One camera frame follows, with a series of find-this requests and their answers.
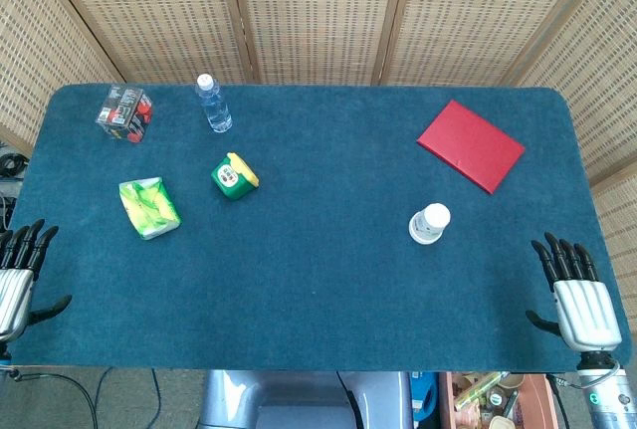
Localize short black torso cable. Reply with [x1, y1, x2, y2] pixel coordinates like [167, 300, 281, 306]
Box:
[335, 371, 360, 429]

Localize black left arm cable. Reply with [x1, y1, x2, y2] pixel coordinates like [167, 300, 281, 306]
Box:
[9, 368, 101, 429]

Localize clear plastic water bottle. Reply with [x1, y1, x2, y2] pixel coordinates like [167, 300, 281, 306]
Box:
[194, 73, 234, 134]

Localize red hardcover book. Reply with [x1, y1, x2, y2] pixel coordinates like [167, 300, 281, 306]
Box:
[416, 99, 527, 195]

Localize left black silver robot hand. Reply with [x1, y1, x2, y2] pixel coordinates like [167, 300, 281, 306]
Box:
[0, 218, 74, 345]

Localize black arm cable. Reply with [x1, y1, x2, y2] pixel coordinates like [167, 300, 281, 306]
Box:
[545, 372, 581, 429]
[9, 368, 101, 429]

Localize black cable bundle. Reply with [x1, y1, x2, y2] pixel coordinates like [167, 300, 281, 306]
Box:
[0, 142, 29, 184]

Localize thin blue floor cable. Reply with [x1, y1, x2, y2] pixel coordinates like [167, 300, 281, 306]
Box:
[148, 368, 163, 416]

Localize grey robot torso base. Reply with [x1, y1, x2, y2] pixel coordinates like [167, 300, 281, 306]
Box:
[198, 369, 414, 429]

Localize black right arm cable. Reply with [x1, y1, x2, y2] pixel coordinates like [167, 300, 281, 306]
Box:
[545, 372, 581, 429]

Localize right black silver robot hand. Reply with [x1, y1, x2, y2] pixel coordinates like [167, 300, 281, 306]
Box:
[526, 232, 624, 353]

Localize clear box black red print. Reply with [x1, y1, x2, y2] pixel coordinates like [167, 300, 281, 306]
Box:
[95, 84, 154, 143]

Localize green yellow tissue pack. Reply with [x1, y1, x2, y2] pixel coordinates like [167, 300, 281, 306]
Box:
[117, 176, 183, 241]

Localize blue plastic object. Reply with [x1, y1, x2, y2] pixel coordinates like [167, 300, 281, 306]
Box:
[410, 371, 439, 420]

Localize pink bin with clutter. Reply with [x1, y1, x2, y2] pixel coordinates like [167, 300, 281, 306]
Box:
[438, 371, 561, 429]

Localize blue carpet table mat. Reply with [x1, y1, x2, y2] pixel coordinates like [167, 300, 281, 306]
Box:
[0, 83, 629, 373]

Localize woven rattan folding screen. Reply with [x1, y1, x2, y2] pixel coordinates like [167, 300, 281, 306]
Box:
[0, 0, 637, 304]

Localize green box yellow lid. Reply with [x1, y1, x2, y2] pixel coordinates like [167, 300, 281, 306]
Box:
[210, 151, 261, 200]

